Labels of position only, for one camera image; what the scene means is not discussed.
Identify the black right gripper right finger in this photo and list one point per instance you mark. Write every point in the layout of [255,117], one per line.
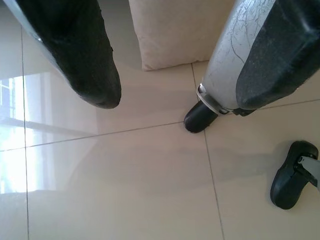
[282,55]

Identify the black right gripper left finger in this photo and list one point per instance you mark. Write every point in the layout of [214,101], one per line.
[80,50]

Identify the silver robot right leg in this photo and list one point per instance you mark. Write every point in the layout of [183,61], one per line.
[225,62]

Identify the beige throw pillow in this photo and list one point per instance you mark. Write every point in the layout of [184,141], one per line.
[170,32]

